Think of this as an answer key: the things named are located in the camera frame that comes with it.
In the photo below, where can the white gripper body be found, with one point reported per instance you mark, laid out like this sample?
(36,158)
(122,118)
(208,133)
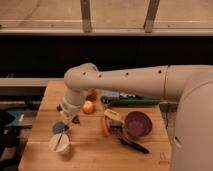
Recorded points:
(72,102)

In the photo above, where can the silver metal fork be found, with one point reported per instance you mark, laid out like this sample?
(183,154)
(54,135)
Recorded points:
(63,133)

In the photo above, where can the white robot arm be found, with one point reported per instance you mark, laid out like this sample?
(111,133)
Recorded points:
(191,86)

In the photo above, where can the blue-grey small cup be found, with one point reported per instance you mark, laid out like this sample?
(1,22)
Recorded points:
(59,127)

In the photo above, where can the white paper cup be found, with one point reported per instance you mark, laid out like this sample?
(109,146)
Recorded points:
(60,144)

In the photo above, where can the dark grape bunch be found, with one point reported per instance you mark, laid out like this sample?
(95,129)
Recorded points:
(60,109)

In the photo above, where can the yellow-red apple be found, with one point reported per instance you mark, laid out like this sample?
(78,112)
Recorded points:
(88,107)

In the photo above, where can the orange bowl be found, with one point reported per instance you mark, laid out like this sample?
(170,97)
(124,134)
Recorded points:
(92,95)

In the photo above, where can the orange carrot toy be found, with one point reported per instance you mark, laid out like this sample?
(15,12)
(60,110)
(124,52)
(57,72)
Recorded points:
(105,127)

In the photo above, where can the yellow banana toy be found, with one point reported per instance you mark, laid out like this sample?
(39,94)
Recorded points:
(113,115)

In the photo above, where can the wooden cutting board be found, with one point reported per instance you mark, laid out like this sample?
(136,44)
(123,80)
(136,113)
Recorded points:
(90,149)

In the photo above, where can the dark equipment at left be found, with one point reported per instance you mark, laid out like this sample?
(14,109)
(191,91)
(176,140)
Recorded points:
(9,138)

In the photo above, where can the green plastic bin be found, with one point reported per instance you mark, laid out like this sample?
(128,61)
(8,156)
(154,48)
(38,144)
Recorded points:
(133,100)

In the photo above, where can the black handled knife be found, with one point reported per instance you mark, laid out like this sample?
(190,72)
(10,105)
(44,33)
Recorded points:
(126,141)

